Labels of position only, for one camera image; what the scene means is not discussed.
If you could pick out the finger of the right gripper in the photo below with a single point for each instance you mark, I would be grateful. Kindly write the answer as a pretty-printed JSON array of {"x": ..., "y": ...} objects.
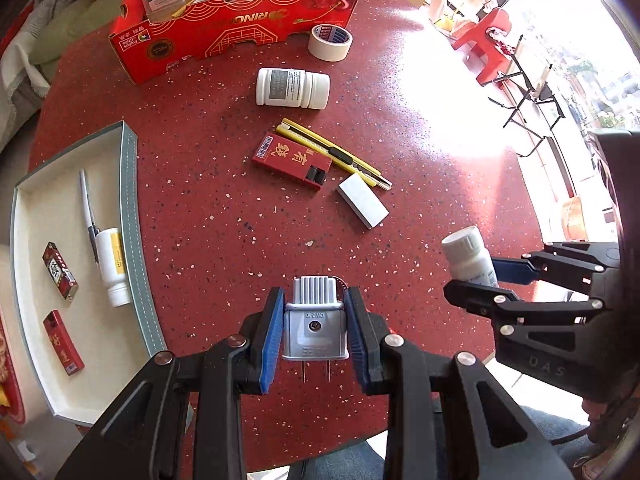
[
  {"x": 503, "y": 307},
  {"x": 572, "y": 265}
]

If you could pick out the white plug adapter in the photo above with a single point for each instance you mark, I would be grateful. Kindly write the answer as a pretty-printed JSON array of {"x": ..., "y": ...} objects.
[{"x": 315, "y": 322}]

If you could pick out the red plastic stool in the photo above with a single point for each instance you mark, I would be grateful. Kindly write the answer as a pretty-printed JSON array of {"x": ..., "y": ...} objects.
[{"x": 477, "y": 35}]

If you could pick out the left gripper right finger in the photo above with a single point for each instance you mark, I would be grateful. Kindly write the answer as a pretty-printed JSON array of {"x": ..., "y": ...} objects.
[{"x": 446, "y": 416}]

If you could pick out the silver pen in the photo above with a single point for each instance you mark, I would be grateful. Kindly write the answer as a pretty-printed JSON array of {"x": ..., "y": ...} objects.
[{"x": 91, "y": 227}]

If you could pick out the red card box black end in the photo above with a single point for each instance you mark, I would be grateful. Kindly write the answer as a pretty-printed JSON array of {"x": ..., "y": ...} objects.
[{"x": 293, "y": 160}]

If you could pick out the small white pill bottle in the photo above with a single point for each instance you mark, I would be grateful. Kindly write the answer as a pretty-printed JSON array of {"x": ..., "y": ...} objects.
[{"x": 468, "y": 257}]

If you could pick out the red flat box gold text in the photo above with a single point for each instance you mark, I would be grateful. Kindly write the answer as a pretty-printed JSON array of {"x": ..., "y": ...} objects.
[{"x": 62, "y": 344}]

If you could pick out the yellow utility knife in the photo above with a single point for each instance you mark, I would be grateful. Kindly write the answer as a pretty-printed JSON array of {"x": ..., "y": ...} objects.
[{"x": 343, "y": 159}]

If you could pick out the white bottle grey label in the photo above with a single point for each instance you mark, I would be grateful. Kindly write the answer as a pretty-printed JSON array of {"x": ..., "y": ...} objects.
[{"x": 285, "y": 87}]

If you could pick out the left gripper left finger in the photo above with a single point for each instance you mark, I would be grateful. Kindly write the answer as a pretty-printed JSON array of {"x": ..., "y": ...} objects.
[{"x": 139, "y": 435}]

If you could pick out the masking tape roll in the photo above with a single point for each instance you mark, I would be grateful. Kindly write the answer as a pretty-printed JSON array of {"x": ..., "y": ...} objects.
[{"x": 329, "y": 43}]

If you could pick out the white rectangular block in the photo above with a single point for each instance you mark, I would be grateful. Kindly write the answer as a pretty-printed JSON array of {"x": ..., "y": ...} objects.
[{"x": 364, "y": 203}]

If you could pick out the green sofa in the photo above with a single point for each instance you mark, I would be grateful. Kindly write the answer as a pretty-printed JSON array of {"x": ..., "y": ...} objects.
[{"x": 55, "y": 24}]

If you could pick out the large red cardboard box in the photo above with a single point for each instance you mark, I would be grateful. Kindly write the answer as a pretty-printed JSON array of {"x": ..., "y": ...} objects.
[{"x": 147, "y": 49}]

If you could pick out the white bottle yellow label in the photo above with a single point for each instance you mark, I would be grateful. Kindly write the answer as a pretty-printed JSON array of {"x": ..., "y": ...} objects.
[{"x": 113, "y": 267}]

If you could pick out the black folding rack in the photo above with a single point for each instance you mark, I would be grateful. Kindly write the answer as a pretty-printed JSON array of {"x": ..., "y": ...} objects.
[{"x": 519, "y": 88}]

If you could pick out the white tray grey rim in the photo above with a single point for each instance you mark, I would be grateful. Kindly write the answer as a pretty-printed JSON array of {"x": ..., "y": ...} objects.
[{"x": 83, "y": 349}]

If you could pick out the red mahjong lighter box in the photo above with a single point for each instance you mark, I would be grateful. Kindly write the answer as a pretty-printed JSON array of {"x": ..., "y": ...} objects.
[{"x": 59, "y": 271}]

